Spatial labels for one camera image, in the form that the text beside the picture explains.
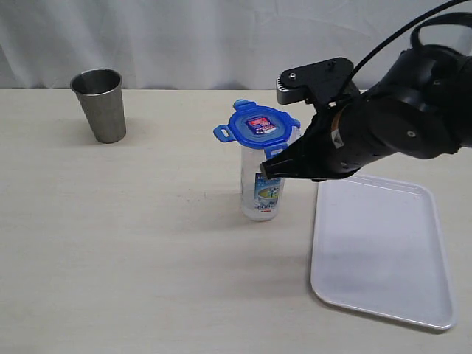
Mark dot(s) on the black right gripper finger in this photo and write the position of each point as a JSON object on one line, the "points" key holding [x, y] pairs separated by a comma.
{"points": [[302, 159]]}

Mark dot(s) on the white backdrop curtain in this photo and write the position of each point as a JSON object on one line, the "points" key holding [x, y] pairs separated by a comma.
{"points": [[188, 44]]}

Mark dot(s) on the white plastic tray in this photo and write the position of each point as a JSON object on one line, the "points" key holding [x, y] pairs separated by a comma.
{"points": [[378, 249]]}

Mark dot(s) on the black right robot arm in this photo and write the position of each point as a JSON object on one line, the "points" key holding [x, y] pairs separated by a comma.
{"points": [[420, 108]]}

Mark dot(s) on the blue container lid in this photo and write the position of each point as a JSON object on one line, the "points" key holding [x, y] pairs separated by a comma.
{"points": [[259, 127]]}

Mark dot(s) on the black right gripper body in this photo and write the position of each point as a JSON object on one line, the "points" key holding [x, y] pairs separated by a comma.
{"points": [[324, 85]]}

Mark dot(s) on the clear tall plastic container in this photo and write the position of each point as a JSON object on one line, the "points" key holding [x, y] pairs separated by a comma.
{"points": [[260, 197]]}

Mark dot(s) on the stainless steel cup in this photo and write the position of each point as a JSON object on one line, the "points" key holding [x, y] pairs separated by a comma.
{"points": [[99, 93]]}

